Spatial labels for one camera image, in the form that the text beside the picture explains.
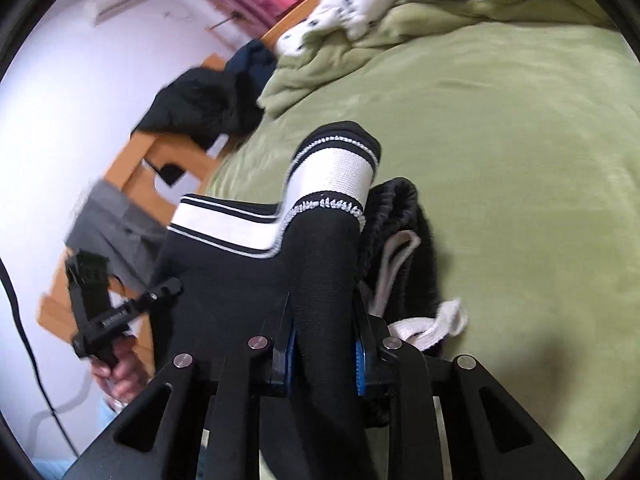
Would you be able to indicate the person's left hand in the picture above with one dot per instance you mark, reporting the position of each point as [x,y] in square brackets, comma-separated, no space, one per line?
[125,375]

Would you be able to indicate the grey cloth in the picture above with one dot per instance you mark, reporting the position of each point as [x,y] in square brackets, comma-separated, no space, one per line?
[115,225]

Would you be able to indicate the white patterned duvet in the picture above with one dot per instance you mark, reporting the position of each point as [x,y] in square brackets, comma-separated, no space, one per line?
[360,5]

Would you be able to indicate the black pants with white stripes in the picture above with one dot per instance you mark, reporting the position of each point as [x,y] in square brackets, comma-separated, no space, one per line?
[235,285]

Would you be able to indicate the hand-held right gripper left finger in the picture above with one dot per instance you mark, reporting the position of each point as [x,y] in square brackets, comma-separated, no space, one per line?
[290,355]

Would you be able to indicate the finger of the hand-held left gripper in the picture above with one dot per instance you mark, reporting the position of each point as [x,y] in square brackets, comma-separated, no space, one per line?
[155,295]

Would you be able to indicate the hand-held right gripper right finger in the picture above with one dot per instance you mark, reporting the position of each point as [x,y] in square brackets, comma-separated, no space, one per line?
[361,365]

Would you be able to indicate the crumpled green blanket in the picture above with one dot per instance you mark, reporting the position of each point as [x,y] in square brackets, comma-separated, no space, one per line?
[320,65]

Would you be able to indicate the navy garment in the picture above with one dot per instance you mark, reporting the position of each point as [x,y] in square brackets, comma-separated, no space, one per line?
[250,60]

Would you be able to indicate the wooden rack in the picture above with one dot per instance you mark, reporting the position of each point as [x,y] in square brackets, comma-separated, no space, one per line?
[227,21]

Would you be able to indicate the black jacket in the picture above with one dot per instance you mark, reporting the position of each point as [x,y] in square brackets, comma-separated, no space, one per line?
[195,105]

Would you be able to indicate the green bed sheet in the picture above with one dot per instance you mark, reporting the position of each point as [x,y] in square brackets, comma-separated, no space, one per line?
[500,160]

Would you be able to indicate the wooden bed frame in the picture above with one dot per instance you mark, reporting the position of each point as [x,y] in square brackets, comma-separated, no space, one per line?
[145,150]

